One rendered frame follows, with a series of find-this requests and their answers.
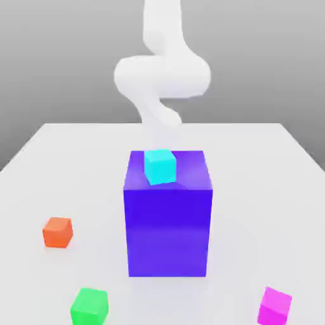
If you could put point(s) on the small magenta cube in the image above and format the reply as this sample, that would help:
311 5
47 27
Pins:
274 307

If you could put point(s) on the small orange cube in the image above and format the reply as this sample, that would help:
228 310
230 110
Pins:
57 233

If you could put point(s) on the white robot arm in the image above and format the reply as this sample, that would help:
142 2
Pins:
162 76

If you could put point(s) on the small cyan cube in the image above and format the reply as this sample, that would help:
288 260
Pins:
160 167

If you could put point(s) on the large purple box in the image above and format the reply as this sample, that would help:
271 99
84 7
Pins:
167 228

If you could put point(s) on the small green cube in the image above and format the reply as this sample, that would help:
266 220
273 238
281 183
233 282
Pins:
89 307

